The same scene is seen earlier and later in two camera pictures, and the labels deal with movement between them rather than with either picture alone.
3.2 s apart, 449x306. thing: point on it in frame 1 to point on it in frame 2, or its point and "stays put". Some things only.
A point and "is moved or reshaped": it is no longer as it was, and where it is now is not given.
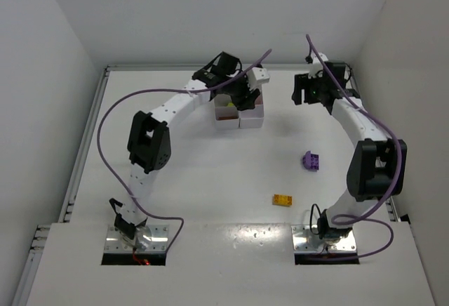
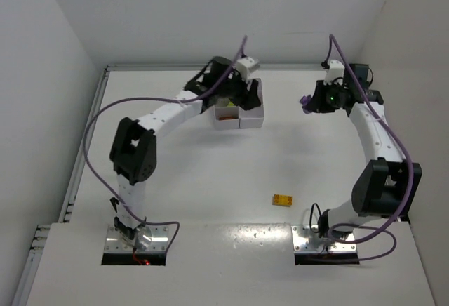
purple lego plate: (314, 161) to (306, 108)
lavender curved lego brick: (306, 160) is moved or reshaped
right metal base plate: (305, 241) stays put
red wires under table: (142, 262) stays put
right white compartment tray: (252, 118) stays put
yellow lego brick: (282, 200) stays put
